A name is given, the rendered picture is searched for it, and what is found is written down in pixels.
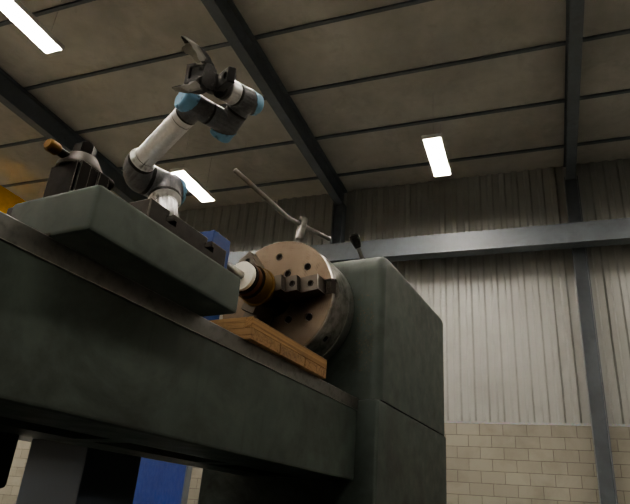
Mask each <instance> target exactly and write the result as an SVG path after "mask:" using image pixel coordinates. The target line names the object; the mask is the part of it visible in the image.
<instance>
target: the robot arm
mask: <svg viewBox="0 0 630 504"><path fill-rule="evenodd" d="M181 38H182V40H183V41H184V43H185V44H186V45H185V46H183V47H182V50H183V51H184V53H186V54H188V55H191V56H192V58H193V59H194V60H195V61H196V62H197V63H200V61H201V62H202V64H201V65H200V64H198V65H197V64H196V63H191V64H187V69H186V74H185V80H184V84H183V85H177V86H174V87H172V89H173V90H175V91H178V92H179V93H178V95H177V96H176V98H175V102H174V105H175V109H174V110H173V112H172V113H171V114H170V115H169V116H168V117H167V118H166V119H165V120H164V121H163V122H162V123H161V124H160V125H159V126H158V127H157V128H156V130H155V131H154V132H153V133H152V134H151V135H150V136H149V137H148V138H147V139H146V140H145V141H144V142H143V143H142V144H141V145H140V146H139V147H138V148H134V149H132V150H131V151H130V153H129V154H128V155H127V156H126V158H125V160H124V164H123V176H124V179H125V182H126V184H127V185H128V186H129V187H130V188H131V189H132V190H133V191H135V192H137V193H139V194H141V195H143V196H146V197H148V199H149V198H152V199H153V200H155V201H156V202H158V203H159V204H161V205H162V206H163V207H165V208H166V209H168V210H169V211H170V214H169V216H170V215H176V216H177V217H178V208H179V207H180V206H181V205H182V204H183V203H184V201H185V199H186V194H187V184H186V182H185V180H184V179H182V178H180V177H179V176H178V175H176V174H172V173H170V172H168V171H166V170H164V169H162V168H160V167H158V166H156V165H155V163H156V162H157V161H158V160H159V159H160V158H161V157H162V156H163V155H164V154H165V153H166V152H167V151H168V150H169V149H170V148H171V147H172V146H173V145H174V144H175V143H176V142H177V141H178V140H179V139H180V138H181V137H182V136H183V135H184V134H185V133H186V132H187V131H188V130H189V129H190V128H191V127H192V126H193V125H194V124H195V123H196V122H197V121H199V122H201V123H203V124H205V125H207V126H208V127H210V128H211V129H210V133H211V135H212V136H213V137H214V138H216V139H217V140H218V141H220V142H222V143H229V142H230V141H231V139H232V138H233V137H234V136H235V135H236V134H237V131H238V130H239V128H240V127H241V126H242V124H243V123H244V121H245V120H246V118H248V116H249V115H252V116H256V115H257V114H259V113H260V112H261V111H262V109H263V107H264V99H263V97H262V95H261V94H259V93H258V92H256V91H255V90H254V89H251V88H249V87H247V86H245V85H243V84H241V83H239V82H237V81H236V68H235V67H231V66H229V67H227V68H226V69H225V70H224V71H223V72H222V73H220V74H217V70H216V68H215V66H214V64H213V63H212V61H211V58H210V56H209V55H208V53H207V52H206V51H205V50H203V49H202V48H201V47H200V46H198V45H197V44H196V43H195V42H193V41H192V40H191V39H189V38H187V37H185V36H181ZM205 92H207V93H209V94H211V95H213V94H214V96H215V97H217V98H218V99H219V100H221V101H223V102H225V103H227V105H226V107H225V108H223V107H221V106H219V105H218V104H216V103H214V102H212V101H211V100H209V99H207V98H206V97H204V96H202V95H201V94H204V93H205Z"/></svg>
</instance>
